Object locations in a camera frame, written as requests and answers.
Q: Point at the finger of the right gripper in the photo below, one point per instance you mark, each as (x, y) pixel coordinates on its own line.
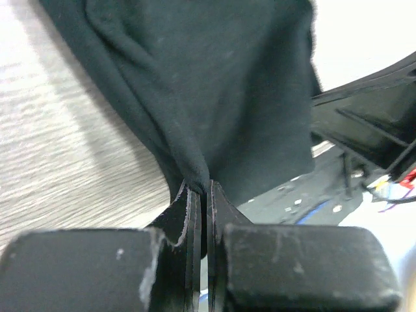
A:
(373, 118)

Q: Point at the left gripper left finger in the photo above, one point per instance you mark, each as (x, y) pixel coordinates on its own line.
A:
(152, 269)

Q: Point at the black t shirt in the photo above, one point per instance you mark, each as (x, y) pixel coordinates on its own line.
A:
(216, 90)

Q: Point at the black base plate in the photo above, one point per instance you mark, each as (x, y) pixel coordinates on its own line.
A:
(326, 196)

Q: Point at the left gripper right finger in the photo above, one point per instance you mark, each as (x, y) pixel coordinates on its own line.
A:
(277, 267)

